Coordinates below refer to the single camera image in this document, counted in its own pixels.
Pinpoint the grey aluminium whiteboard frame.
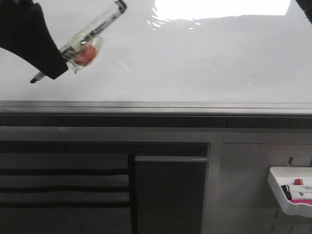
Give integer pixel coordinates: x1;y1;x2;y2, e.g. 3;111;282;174
0;100;312;117

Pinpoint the grey striped fabric organizer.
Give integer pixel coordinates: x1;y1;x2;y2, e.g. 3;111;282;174
0;154;137;234

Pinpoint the black capped marker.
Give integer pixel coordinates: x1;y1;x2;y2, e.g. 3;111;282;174
284;192;312;200
281;185;312;193

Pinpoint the black white whiteboard marker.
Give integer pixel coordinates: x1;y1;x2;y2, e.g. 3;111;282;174
30;0;128;84

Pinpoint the red magnet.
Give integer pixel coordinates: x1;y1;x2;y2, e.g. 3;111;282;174
63;36;104;74

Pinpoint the white whiteboard surface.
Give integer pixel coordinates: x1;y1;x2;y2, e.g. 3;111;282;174
0;0;312;103

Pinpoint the white plastic marker tray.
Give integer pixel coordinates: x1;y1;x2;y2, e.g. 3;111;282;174
267;166;312;218

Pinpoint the black capped marker upper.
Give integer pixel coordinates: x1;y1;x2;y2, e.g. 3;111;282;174
281;185;312;193

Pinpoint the white pegboard panel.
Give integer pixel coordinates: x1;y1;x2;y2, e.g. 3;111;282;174
214;143;312;234

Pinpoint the black capped marker lower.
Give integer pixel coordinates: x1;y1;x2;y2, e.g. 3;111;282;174
284;192;312;200

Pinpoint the pink eraser block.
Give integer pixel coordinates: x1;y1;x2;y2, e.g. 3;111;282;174
289;199;312;205

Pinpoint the red capped marker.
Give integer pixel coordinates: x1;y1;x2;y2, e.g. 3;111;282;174
293;178;312;186

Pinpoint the dark grey panel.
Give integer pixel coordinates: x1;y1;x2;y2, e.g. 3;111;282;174
135;156;208;234

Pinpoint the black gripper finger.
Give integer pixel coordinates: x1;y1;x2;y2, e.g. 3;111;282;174
296;0;312;23
0;0;68;79

